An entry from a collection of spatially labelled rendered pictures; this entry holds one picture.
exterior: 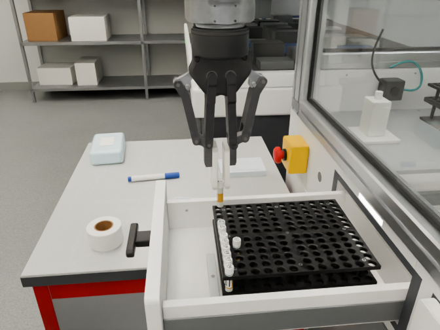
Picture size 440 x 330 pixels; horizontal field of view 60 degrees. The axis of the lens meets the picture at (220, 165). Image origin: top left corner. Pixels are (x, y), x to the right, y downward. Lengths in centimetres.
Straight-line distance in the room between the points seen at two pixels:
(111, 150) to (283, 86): 62
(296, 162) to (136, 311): 48
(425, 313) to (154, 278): 32
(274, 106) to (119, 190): 64
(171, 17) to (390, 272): 424
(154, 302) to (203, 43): 32
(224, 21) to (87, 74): 400
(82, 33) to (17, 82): 121
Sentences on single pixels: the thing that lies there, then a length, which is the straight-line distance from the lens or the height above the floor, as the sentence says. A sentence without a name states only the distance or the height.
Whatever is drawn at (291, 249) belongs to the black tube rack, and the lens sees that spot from 59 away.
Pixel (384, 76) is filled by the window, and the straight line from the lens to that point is 63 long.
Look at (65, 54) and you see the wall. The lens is 490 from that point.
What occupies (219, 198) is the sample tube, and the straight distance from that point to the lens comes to 61.
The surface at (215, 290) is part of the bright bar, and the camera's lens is 59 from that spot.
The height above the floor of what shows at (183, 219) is 86.
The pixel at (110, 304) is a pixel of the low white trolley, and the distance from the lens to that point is 86.
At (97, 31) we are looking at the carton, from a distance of 429.
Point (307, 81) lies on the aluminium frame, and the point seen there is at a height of 103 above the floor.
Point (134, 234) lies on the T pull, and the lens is 60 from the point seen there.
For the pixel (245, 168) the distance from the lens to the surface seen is 106.
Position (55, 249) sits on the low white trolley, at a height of 76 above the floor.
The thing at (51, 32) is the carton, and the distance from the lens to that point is 443.
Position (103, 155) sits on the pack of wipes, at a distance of 115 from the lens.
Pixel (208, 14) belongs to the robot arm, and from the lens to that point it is 48.
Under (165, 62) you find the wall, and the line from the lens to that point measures 474.
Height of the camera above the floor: 127
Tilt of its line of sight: 27 degrees down
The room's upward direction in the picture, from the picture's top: straight up
